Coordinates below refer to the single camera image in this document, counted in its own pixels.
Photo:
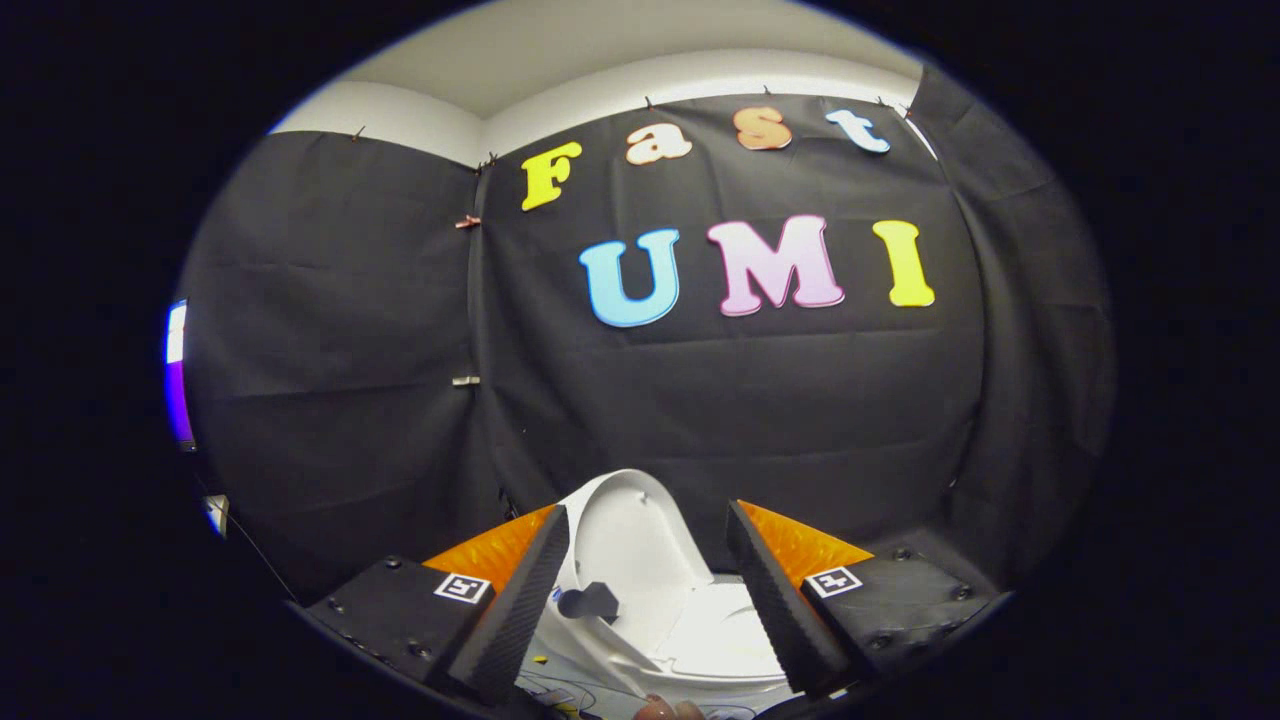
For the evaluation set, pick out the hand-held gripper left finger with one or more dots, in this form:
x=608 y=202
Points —
x=510 y=620

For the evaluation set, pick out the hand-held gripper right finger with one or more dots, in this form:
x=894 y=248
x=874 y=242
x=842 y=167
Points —
x=785 y=610

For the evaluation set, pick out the white toilet lid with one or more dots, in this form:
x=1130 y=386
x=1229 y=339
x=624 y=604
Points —
x=630 y=540

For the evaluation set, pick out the white toilet seat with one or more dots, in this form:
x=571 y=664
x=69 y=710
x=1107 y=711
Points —
x=720 y=640

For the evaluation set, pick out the round black lid knob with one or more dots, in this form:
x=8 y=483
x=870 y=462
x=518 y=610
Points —
x=590 y=602

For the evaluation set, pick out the black backdrop cloth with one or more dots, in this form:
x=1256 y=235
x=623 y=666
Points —
x=700 y=400

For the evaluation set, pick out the glowing purple white panel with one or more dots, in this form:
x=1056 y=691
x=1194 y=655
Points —
x=178 y=370

